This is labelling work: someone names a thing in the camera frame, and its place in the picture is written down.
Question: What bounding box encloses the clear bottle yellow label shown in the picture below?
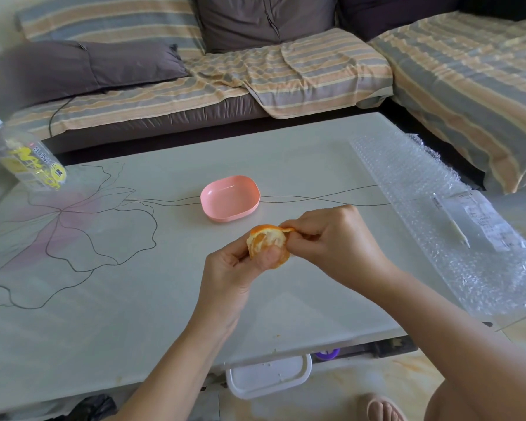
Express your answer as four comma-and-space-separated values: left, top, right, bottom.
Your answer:
0, 115, 67, 192

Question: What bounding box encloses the thin white stick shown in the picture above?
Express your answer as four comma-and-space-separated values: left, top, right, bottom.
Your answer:
432, 193, 471, 249

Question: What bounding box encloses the black plastic bag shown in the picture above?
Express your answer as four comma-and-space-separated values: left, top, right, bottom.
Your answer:
43, 394, 117, 421

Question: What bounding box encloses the striped sofa sheet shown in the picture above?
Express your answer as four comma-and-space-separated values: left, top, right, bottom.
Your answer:
368, 11, 526, 194
4, 28, 394, 141

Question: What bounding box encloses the person's left forearm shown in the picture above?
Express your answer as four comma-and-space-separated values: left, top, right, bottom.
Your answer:
116, 310, 240, 421

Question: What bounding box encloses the white plastic container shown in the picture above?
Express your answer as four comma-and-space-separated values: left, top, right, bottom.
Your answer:
226, 354, 313, 400

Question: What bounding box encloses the black box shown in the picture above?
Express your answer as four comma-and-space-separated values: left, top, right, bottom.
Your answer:
370, 336, 418, 358

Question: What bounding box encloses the person's right leg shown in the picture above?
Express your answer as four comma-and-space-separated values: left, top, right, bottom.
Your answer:
424, 381, 465, 421

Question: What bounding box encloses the clear bubble wrap sheet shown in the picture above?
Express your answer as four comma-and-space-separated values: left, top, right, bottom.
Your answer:
349, 131, 526, 316

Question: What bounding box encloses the pink plastic dish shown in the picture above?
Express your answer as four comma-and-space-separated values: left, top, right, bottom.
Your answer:
200, 175, 262, 223

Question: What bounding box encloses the black cable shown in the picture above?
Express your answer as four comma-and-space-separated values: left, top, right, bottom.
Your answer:
48, 96, 75, 139

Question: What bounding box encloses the black garment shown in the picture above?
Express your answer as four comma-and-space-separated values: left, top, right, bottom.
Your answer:
458, 0, 526, 22

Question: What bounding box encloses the dark purple cushion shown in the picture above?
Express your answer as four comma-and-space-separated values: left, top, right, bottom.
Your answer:
336, 0, 463, 42

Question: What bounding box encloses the person's right forearm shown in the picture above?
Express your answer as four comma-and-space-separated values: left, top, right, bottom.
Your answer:
368, 267, 526, 421

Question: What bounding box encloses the dark brown sofa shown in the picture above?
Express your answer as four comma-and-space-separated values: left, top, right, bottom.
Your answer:
41, 96, 485, 191

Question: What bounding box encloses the grey upright cushion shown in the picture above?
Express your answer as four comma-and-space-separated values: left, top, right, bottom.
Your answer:
195, 0, 338, 54

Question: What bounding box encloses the person's right hand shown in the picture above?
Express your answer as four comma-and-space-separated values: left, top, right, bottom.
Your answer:
279, 205, 400, 294

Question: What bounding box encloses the clear plastic bag paper label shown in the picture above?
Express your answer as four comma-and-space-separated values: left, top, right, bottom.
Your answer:
431, 190, 526, 254

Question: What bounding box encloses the orange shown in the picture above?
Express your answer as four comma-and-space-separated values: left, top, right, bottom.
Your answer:
246, 224, 295, 270

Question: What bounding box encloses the person's right foot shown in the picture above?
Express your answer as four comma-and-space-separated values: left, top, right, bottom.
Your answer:
357, 392, 406, 421

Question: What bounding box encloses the grey flat pillow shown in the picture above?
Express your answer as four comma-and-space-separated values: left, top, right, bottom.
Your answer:
0, 40, 190, 115

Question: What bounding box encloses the person's left hand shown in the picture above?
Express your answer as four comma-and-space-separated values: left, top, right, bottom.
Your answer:
188, 234, 292, 329

